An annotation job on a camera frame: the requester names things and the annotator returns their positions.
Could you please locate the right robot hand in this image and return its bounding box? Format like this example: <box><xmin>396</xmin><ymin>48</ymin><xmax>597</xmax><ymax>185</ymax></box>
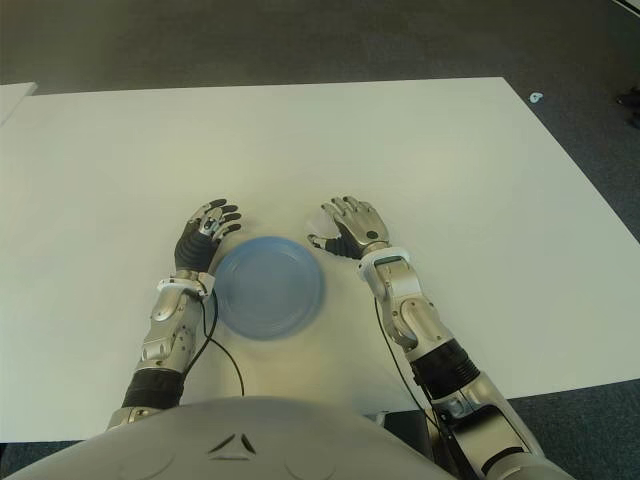
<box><xmin>307</xmin><ymin>195</ymin><xmax>391</xmax><ymax>260</ymax></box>

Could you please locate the grey robot torso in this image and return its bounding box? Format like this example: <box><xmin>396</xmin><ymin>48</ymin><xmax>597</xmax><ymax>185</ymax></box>
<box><xmin>0</xmin><ymin>394</ymin><xmax>454</xmax><ymax>480</ymax></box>

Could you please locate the white charger block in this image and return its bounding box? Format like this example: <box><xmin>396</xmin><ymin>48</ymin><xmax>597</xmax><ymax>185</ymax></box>
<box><xmin>307</xmin><ymin>212</ymin><xmax>341</xmax><ymax>239</ymax></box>

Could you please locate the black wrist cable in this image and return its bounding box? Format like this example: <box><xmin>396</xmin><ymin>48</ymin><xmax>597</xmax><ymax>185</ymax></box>
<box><xmin>372</xmin><ymin>294</ymin><xmax>467</xmax><ymax>480</ymax></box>
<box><xmin>199</xmin><ymin>289</ymin><xmax>246</xmax><ymax>399</ymax></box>

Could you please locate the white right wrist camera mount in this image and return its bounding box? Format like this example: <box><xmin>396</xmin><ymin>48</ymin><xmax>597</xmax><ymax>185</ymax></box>
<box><xmin>357</xmin><ymin>246</ymin><xmax>411</xmax><ymax>275</ymax></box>

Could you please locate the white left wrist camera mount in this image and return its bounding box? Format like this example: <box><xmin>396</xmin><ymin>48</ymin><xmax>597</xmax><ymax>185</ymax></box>
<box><xmin>157</xmin><ymin>272</ymin><xmax>216</xmax><ymax>299</ymax></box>

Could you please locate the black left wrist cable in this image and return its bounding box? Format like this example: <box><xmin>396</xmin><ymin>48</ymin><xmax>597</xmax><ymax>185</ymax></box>
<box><xmin>199</xmin><ymin>289</ymin><xmax>246</xmax><ymax>399</ymax></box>

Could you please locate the neighbouring white table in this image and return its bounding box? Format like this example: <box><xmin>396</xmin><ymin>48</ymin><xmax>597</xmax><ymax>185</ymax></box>
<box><xmin>0</xmin><ymin>82</ymin><xmax>39</xmax><ymax>126</ymax></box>

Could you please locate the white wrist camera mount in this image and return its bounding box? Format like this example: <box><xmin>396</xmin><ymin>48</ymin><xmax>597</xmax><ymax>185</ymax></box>
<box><xmin>157</xmin><ymin>272</ymin><xmax>216</xmax><ymax>299</ymax></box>
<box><xmin>357</xmin><ymin>246</ymin><xmax>411</xmax><ymax>275</ymax></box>

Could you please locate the dark object on floor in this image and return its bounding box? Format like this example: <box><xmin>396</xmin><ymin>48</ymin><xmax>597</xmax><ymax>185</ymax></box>
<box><xmin>613</xmin><ymin>84</ymin><xmax>640</xmax><ymax>129</ymax></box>

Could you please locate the blue round plate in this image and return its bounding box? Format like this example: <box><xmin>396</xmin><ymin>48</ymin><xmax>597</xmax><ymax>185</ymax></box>
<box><xmin>213</xmin><ymin>234</ymin><xmax>329</xmax><ymax>341</ymax></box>

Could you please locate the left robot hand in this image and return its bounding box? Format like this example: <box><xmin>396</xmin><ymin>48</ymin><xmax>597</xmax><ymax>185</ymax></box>
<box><xmin>173</xmin><ymin>198</ymin><xmax>243</xmax><ymax>274</ymax></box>

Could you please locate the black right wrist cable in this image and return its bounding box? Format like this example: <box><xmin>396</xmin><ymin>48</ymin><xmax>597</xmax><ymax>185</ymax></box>
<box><xmin>372</xmin><ymin>294</ymin><xmax>467</xmax><ymax>480</ymax></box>

